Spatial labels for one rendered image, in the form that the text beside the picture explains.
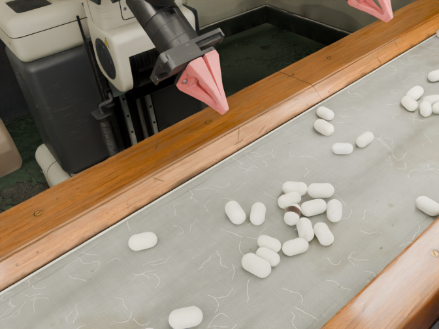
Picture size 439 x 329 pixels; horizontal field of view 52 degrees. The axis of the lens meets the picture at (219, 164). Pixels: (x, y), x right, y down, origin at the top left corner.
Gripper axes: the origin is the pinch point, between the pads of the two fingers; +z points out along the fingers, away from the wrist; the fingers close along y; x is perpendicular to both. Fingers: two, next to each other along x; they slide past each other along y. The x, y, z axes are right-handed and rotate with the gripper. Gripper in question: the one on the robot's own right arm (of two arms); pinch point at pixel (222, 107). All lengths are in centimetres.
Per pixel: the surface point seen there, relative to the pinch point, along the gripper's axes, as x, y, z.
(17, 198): 147, -17, -39
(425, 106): 0.0, 32.4, 16.2
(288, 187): 1.4, 2.3, 14.0
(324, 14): 136, 177, -49
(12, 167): -28.6, -29.3, 3.8
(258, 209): 0.9, -3.8, 14.1
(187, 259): 3.2, -14.8, 14.1
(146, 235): 5.0, -17.0, 8.7
